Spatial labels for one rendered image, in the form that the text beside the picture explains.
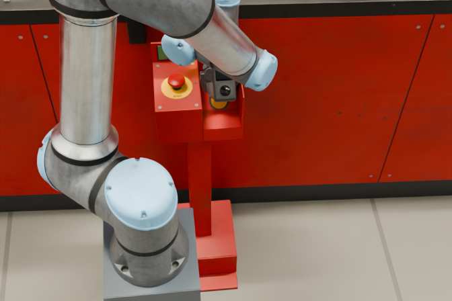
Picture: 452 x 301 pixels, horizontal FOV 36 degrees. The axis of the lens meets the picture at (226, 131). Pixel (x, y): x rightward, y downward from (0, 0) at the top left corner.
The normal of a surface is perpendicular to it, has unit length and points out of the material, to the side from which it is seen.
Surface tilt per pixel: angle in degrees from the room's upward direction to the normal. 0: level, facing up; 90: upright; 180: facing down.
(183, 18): 87
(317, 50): 90
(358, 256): 0
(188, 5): 74
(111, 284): 0
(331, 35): 90
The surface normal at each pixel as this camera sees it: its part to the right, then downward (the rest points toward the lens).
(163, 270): 0.42, 0.50
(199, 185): 0.10, 0.78
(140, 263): -0.14, 0.55
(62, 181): -0.50, 0.48
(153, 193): 0.12, -0.55
